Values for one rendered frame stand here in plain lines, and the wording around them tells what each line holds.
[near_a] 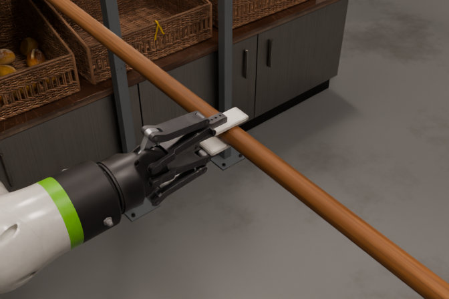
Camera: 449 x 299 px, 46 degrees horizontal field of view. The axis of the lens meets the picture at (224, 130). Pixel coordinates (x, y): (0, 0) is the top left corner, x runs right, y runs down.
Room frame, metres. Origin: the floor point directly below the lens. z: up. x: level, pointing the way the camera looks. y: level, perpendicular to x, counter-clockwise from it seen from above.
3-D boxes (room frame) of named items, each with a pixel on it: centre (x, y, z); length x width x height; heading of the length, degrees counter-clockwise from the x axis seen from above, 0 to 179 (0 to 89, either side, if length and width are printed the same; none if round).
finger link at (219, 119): (0.61, 0.02, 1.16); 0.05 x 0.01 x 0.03; 131
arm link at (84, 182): (0.48, 0.18, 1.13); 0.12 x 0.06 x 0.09; 41
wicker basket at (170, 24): (1.95, 0.41, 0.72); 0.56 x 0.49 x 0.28; 131
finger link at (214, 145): (0.63, 0.00, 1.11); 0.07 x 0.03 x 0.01; 131
